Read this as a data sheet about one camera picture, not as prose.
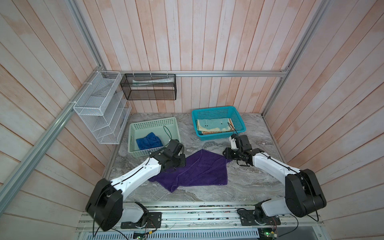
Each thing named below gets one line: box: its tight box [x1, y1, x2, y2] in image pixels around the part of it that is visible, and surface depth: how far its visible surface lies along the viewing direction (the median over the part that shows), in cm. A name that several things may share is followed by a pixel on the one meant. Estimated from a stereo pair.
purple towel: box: [148, 149, 232, 193], surface depth 90 cm
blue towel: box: [135, 132, 164, 150], surface depth 100 cm
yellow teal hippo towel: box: [196, 118, 232, 132], surface depth 113 cm
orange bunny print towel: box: [196, 118, 236, 135], surface depth 113 cm
